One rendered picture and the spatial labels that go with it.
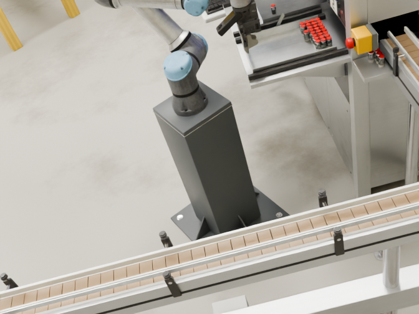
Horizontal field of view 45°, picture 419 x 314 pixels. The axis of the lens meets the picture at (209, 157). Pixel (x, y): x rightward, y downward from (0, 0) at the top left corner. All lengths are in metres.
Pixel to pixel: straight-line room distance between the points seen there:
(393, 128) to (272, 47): 0.65
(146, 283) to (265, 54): 1.13
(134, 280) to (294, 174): 1.59
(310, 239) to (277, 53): 0.97
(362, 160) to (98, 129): 1.87
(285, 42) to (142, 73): 1.91
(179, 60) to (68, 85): 2.24
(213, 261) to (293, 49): 1.08
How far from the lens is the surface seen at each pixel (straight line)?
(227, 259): 1.42
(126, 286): 1.47
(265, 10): 2.47
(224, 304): 1.81
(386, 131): 2.39
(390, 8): 2.02
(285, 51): 2.17
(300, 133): 3.07
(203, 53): 2.14
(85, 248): 2.90
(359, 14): 1.98
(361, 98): 2.21
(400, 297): 1.81
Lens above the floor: 2.09
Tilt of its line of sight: 43 degrees down
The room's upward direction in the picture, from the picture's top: 18 degrees counter-clockwise
